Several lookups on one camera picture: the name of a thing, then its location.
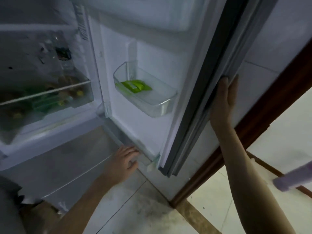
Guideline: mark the brown wooden door frame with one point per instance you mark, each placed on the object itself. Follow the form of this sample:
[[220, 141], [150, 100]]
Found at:
[[273, 102]]

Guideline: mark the white fridge body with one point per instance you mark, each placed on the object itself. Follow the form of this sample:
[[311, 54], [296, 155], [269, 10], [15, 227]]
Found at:
[[29, 46]]

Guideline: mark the person's left hand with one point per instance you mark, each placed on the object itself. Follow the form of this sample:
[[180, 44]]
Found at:
[[119, 168]]

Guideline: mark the person's right forearm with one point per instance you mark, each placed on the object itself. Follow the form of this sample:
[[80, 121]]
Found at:
[[246, 177]]

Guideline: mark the person's left forearm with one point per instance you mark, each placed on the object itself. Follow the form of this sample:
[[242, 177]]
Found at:
[[87, 204]]

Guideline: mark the person's grey shirt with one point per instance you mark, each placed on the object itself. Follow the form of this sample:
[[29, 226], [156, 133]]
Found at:
[[8, 207]]

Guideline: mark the frosted upper door shelf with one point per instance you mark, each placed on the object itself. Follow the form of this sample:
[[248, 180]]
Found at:
[[151, 14]]

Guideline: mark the clear crisper drawer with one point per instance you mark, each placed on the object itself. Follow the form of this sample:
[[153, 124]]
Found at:
[[48, 102]]

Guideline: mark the grey fridge door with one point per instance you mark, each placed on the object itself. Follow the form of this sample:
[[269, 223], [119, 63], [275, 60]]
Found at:
[[68, 163]]

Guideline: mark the person's left thumb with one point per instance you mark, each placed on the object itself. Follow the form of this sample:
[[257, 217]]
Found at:
[[134, 165]]

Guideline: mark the person's brown trousers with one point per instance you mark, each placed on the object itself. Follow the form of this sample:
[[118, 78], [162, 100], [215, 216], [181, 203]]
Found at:
[[39, 219]]

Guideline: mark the person's right hand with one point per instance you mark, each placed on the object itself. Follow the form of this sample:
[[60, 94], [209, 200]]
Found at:
[[223, 107]]

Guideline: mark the pile of vegetables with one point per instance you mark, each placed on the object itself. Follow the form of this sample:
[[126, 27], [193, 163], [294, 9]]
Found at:
[[36, 97]]

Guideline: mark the clear door bin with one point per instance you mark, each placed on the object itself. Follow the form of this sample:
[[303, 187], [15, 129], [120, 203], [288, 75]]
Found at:
[[156, 99]]

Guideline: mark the white fridge door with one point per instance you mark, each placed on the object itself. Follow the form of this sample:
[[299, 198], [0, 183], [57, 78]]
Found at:
[[146, 134]]

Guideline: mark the clear bottle with dark cap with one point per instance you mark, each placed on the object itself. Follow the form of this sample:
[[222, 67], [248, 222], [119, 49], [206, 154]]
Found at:
[[63, 54]]

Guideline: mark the green packet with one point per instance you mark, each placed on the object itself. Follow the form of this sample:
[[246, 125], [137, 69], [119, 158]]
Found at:
[[135, 85]]

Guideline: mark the person's right thumb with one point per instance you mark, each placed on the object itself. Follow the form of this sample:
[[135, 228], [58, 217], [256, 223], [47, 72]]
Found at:
[[223, 87]]

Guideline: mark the glass fridge shelf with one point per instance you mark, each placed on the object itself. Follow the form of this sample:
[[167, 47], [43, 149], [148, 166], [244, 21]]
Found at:
[[36, 27]]

